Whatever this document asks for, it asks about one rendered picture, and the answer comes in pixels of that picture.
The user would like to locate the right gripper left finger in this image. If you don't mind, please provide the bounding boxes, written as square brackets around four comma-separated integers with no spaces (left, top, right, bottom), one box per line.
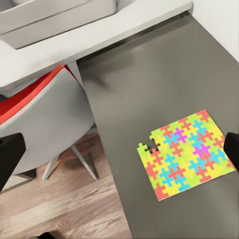
[0,132,26,192]

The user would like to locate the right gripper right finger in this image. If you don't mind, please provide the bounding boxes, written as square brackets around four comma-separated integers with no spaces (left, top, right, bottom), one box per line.
[223,132,239,173]

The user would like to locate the jigsaw puzzle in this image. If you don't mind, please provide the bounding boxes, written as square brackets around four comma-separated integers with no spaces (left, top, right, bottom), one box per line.
[138,110,236,201]

